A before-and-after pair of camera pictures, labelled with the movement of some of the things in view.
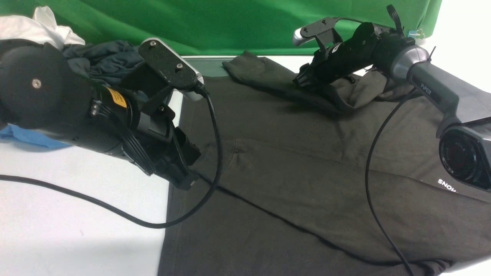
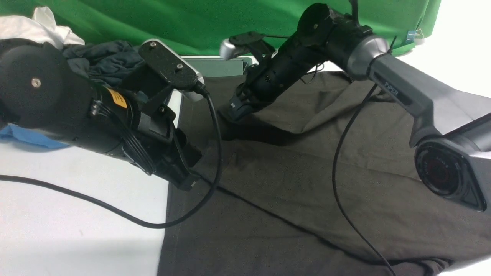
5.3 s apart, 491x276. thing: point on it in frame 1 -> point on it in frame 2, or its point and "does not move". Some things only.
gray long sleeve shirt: [292, 183] does not move
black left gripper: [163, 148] does not move
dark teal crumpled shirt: [106, 62] does not move
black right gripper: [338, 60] -> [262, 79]
